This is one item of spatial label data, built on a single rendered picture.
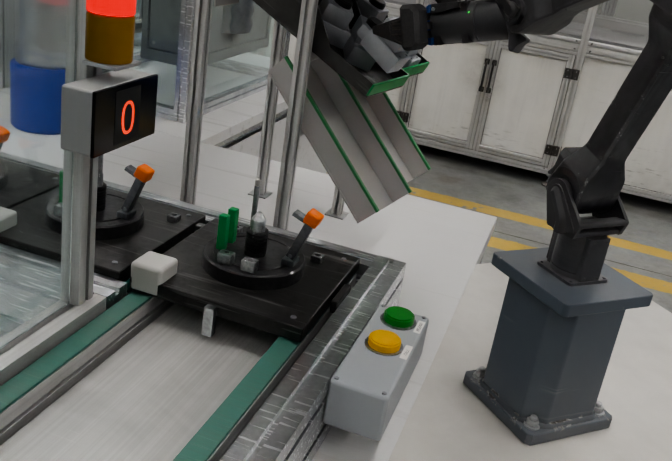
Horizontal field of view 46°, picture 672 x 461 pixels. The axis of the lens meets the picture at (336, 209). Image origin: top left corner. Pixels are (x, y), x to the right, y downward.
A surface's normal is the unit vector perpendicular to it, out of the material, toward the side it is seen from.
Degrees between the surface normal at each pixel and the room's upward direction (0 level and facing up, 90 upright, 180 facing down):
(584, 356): 90
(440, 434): 0
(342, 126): 45
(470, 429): 0
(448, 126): 90
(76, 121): 90
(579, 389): 90
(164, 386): 0
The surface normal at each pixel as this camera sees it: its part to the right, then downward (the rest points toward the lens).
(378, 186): 0.71, -0.44
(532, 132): -0.32, 0.31
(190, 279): 0.14, -0.92
